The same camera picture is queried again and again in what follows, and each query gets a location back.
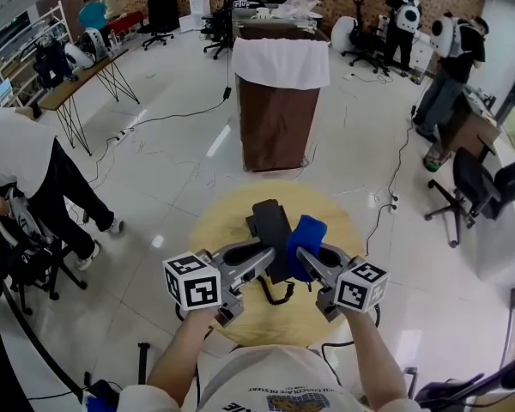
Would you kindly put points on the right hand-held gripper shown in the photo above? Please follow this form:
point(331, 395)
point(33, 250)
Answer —
point(360, 288)

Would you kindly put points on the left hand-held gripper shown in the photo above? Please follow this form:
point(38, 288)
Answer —
point(193, 281)

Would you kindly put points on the blue cloth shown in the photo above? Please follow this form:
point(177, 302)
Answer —
point(304, 238)

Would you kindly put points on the person's left forearm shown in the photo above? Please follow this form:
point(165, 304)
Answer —
point(176, 354)

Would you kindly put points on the person's right forearm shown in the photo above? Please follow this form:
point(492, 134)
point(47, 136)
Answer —
point(373, 359)

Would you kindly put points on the white cloth bin liner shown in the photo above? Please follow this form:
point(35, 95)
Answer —
point(281, 62)

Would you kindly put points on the white power strip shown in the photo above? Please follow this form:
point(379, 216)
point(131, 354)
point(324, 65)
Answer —
point(121, 136)
point(394, 202)

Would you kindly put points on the person's white printed shirt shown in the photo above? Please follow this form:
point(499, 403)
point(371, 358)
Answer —
point(262, 371)

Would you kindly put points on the tall brown bin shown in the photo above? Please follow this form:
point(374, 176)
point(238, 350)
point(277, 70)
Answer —
point(276, 131)

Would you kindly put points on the black metal stand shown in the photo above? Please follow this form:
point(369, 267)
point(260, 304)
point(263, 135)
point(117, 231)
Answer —
point(142, 363)

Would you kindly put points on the clear container colourful contents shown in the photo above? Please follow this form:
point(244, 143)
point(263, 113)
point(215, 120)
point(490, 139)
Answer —
point(435, 160)

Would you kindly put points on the black power adapter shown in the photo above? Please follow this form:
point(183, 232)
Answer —
point(226, 92)

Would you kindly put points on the white curved counter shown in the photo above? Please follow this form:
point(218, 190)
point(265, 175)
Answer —
point(498, 247)

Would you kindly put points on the black purple chair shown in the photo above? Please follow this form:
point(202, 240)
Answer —
point(463, 395)

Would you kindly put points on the brown wooden desk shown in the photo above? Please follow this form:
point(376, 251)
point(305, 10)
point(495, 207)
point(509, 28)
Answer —
point(468, 133)

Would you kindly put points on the black office chair with headrest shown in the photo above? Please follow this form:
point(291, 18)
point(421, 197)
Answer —
point(364, 37)

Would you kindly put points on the white drawer cabinet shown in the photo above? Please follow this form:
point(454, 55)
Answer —
point(425, 54)

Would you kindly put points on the white rounded shell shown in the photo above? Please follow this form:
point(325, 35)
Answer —
point(79, 56)
point(343, 32)

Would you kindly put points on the white flat box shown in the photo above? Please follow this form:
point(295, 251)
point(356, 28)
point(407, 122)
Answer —
point(191, 22)

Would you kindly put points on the white cup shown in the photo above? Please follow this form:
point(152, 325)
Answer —
point(261, 13)

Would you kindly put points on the white black-spotted backpack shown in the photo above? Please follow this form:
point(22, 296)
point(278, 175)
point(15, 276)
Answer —
point(444, 37)
point(408, 15)

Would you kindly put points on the clear plastic bag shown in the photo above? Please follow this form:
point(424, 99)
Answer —
point(296, 6)

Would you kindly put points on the black high-back office chair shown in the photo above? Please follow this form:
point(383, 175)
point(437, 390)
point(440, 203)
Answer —
point(163, 11)

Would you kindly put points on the round grey white backpack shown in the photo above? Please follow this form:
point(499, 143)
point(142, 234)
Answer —
point(94, 44)

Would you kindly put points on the red table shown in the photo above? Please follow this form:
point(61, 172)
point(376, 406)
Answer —
point(126, 20)

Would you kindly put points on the white shelf rack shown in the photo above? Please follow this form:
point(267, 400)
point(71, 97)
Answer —
point(8, 75)

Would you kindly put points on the black wall screen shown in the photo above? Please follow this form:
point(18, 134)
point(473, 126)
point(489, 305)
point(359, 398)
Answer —
point(12, 28)

